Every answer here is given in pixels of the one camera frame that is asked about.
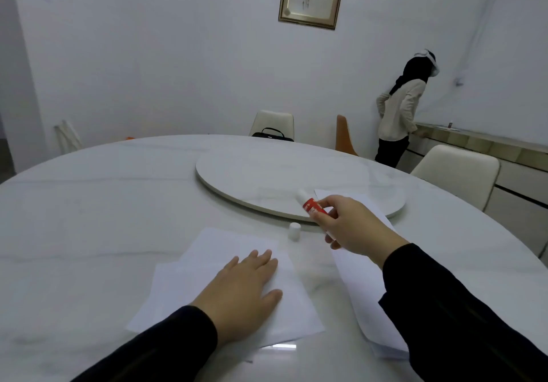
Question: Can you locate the person's right forearm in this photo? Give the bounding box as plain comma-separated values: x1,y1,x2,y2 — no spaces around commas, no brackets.
378,242,548,382

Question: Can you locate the white dining chair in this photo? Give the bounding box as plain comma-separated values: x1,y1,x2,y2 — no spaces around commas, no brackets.
249,110,295,142
53,119,84,155
410,144,501,212

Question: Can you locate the stack of white paper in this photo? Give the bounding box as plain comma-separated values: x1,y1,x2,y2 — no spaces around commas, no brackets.
314,189,410,360

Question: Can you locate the white sideboard cabinet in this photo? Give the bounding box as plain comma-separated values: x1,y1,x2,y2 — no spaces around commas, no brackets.
396,122,548,267

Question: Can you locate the person's left forearm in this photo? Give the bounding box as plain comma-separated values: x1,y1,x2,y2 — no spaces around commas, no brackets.
70,305,219,382

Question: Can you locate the white wall cable conduit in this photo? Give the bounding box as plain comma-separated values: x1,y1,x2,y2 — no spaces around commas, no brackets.
453,0,502,88

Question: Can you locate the red and white glue stick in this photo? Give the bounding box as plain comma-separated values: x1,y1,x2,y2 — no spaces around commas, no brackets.
295,189,330,218

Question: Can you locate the person's right hand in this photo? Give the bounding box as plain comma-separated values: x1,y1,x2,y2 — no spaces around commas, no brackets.
308,195,410,269

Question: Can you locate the black handbag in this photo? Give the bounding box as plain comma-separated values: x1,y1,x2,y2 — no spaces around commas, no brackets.
251,127,295,143

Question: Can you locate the person's left hand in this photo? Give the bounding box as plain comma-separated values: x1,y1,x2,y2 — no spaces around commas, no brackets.
190,249,283,347

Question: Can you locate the white paper sheet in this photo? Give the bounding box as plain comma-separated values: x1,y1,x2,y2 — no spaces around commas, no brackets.
126,261,257,363
151,227,326,353

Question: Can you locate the round marble turntable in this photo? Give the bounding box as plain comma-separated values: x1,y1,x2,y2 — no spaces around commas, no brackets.
195,145,407,223

